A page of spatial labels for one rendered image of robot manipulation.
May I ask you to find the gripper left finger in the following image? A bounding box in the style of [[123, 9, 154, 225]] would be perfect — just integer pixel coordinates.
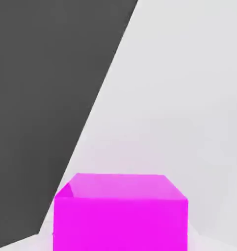
[[38, 212, 54, 251]]

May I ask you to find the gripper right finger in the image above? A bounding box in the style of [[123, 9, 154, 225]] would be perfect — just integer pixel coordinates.
[[187, 223, 206, 251]]

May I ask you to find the small magenta cube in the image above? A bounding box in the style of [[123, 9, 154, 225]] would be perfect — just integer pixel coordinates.
[[53, 172, 189, 251]]

